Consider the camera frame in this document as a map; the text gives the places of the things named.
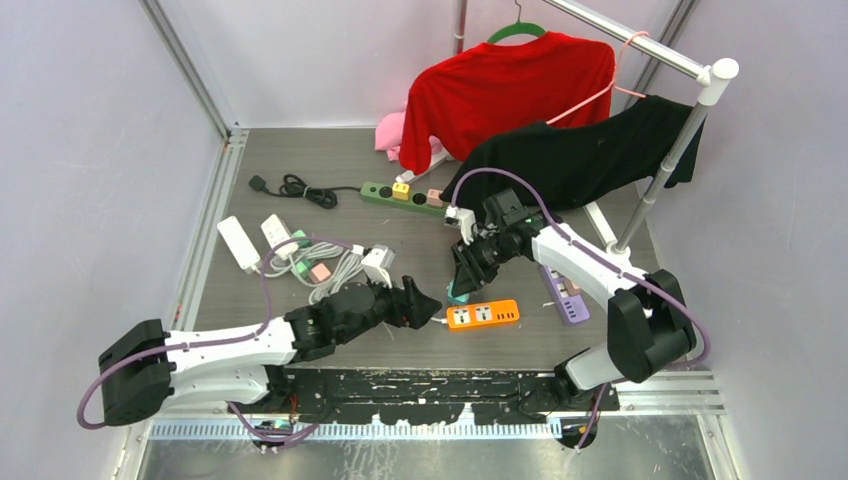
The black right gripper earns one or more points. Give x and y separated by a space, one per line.
470 274

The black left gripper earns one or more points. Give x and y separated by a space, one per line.
420 306

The orange power strip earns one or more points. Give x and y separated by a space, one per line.
480 315

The large white power strip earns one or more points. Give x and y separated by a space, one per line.
278 235

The small white power strip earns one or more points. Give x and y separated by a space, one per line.
241 247

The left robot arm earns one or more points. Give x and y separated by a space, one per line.
150 369

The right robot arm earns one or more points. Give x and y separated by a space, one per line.
647 328

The lower pink plug purple strip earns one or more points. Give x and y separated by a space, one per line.
571 288

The yellow plug on green strip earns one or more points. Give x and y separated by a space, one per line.
400 191

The purple power strip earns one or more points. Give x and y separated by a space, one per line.
572 309

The green power strip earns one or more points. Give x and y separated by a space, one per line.
380 194

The black t-shirt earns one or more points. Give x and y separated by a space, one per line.
570 167

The pink cloth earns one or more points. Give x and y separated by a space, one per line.
388 137

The red t-shirt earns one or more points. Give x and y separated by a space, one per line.
491 89

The pink hanger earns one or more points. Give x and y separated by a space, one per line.
616 79

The green hanger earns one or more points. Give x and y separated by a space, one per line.
518 27

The metal clothes rack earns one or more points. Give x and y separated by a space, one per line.
679 164

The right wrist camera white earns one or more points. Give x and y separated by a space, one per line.
463 220

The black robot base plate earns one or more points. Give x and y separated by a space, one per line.
422 396

